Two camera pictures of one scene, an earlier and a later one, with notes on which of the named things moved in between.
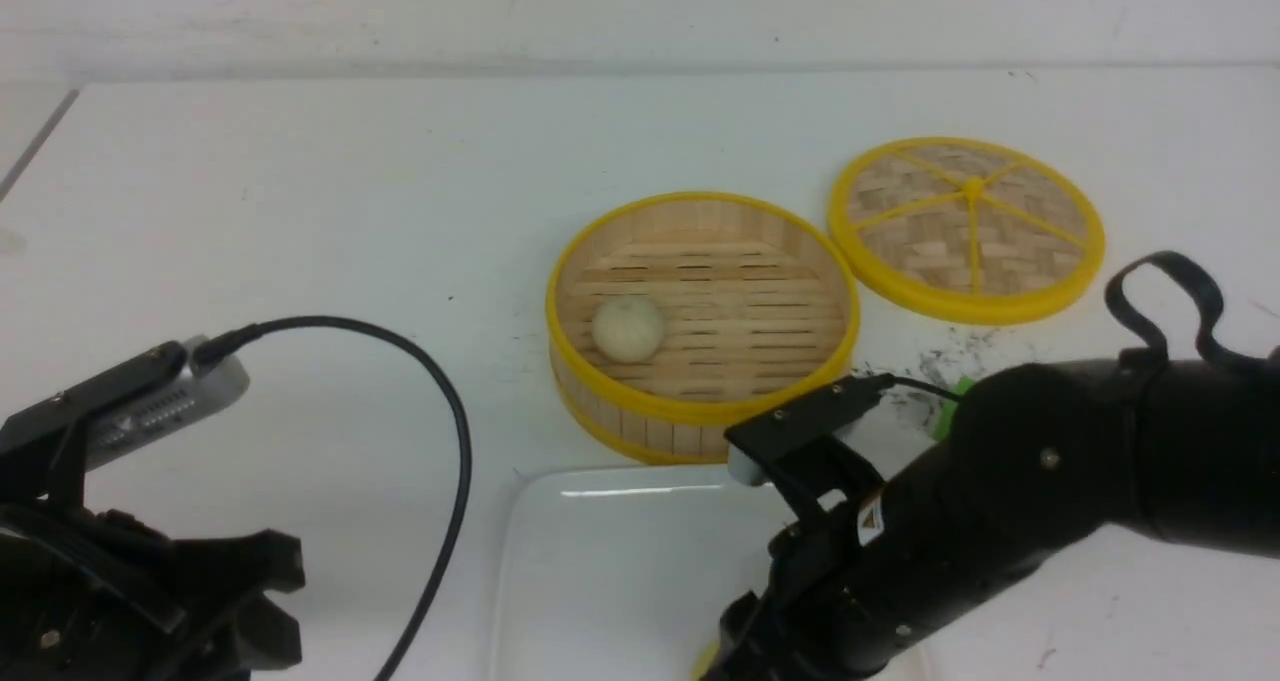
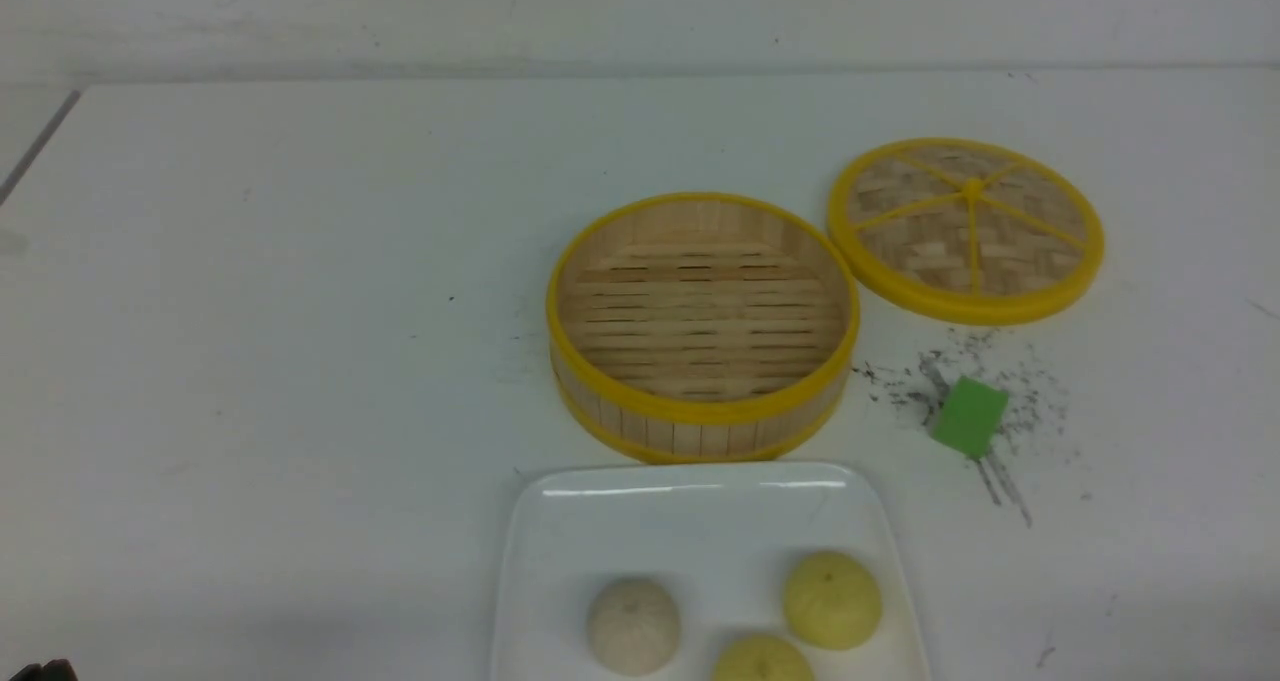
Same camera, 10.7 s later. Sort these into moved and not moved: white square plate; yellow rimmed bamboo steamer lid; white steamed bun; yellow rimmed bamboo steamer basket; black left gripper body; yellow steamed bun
Moved: black left gripper body; yellow steamed bun; white steamed bun
Not moved: yellow rimmed bamboo steamer lid; white square plate; yellow rimmed bamboo steamer basket
